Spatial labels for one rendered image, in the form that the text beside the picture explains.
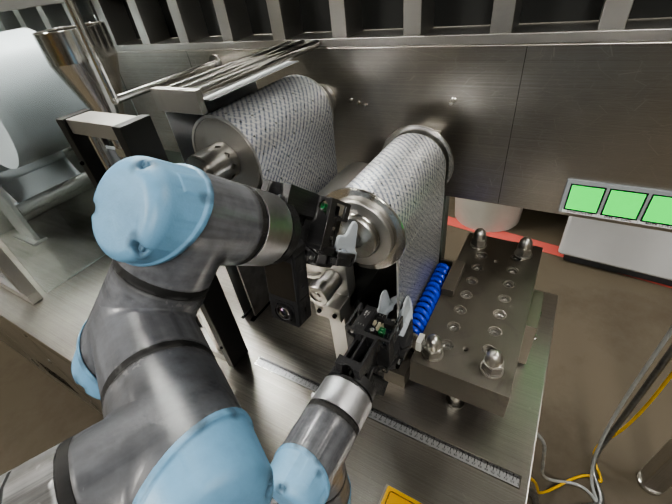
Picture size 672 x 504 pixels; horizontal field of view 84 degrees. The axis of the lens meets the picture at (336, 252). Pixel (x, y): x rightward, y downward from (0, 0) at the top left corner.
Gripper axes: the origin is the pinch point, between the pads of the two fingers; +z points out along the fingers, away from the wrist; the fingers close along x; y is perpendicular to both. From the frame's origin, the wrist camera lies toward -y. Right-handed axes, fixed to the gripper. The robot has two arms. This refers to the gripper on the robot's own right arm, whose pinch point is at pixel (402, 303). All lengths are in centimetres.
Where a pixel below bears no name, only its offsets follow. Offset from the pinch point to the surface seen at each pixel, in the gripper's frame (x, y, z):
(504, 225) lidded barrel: 0, -105, 185
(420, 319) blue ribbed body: -2.7, -5.4, 2.2
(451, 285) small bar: -5.6, -4.4, 12.2
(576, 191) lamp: -22.4, 10.6, 29.4
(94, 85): 74, 33, 5
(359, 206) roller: 5.2, 21.1, -3.4
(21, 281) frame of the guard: 102, -11, -24
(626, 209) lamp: -30.6, 8.5, 29.3
